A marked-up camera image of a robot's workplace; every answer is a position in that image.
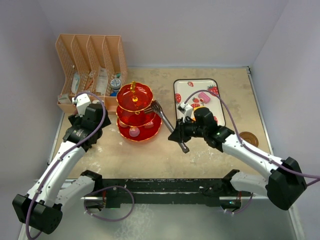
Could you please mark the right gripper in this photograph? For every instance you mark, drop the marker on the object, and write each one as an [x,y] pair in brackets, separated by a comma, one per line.
[179,135]

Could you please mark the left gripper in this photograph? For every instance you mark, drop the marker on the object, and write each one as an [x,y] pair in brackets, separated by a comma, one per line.
[75,119]

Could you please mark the pink heart cake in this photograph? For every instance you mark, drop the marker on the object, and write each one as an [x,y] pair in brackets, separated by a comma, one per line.
[149,125]

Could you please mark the pink peach pastry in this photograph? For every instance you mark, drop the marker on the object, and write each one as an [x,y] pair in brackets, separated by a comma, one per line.
[122,124]

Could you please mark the white strawberry enamel tray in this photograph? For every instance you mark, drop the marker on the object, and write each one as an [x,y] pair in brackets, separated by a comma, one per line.
[188,89]

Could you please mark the red three-tier cake stand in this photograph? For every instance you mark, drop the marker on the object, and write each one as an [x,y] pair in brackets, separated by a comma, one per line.
[133,99]

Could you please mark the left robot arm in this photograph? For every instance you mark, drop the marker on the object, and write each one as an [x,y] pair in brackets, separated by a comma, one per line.
[42,207]

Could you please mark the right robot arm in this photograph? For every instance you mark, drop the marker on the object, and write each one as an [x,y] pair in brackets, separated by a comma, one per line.
[280,180]

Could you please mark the yellow cake slice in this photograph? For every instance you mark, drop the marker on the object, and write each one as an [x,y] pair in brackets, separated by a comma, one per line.
[198,108]

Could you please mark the small carton box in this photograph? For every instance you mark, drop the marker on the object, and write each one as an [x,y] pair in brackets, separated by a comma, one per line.
[64,99]

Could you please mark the pink striped cake slice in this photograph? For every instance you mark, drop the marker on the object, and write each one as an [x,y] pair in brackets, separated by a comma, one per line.
[204,98]

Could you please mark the white blue tube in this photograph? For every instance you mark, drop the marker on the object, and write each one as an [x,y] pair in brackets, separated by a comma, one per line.
[75,82]

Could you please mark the peach desk file organizer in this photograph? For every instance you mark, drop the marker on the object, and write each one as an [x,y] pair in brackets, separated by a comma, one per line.
[97,59]

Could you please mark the right brown round coaster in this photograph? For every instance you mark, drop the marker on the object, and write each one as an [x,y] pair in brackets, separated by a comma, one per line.
[250,138]

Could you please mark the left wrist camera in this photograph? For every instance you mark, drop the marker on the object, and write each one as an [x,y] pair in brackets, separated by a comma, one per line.
[81,103]

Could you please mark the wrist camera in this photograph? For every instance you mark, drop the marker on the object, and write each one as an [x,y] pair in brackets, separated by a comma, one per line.
[186,109]
[81,103]

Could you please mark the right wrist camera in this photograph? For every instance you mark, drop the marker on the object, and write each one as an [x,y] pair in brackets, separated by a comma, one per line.
[186,109]

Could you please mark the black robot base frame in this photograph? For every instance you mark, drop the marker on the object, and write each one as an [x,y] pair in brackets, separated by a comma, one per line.
[211,192]

